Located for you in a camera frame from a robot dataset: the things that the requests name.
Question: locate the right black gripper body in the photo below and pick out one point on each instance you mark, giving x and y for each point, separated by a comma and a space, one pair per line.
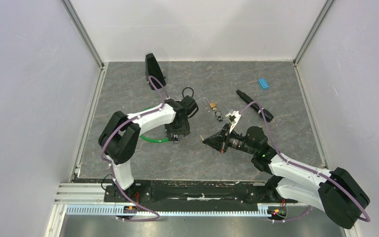
233, 140

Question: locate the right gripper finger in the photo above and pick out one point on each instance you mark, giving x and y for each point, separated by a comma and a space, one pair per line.
213, 142
223, 132

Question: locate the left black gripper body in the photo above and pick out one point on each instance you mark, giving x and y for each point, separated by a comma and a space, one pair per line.
177, 128

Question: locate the green cable lock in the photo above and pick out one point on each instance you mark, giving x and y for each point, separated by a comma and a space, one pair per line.
153, 140

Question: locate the panda keychain with key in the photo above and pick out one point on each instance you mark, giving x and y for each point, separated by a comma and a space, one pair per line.
218, 115

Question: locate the brass padlock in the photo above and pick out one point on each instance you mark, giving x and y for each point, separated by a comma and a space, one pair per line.
207, 103

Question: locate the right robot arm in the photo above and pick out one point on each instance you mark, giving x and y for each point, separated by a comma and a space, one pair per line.
336, 193

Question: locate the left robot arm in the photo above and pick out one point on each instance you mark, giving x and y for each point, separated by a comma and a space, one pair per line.
121, 134

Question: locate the black microphone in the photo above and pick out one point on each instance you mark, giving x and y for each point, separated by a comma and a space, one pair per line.
264, 113

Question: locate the black metronome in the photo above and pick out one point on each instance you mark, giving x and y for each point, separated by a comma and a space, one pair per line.
153, 69

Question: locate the blue toy brick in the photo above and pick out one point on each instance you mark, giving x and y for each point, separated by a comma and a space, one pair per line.
263, 83

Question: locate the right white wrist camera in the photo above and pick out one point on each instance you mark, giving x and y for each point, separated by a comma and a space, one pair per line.
233, 117

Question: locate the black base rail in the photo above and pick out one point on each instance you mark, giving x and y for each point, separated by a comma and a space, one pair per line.
203, 196

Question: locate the white cable duct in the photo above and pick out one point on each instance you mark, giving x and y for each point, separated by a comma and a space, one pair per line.
130, 210

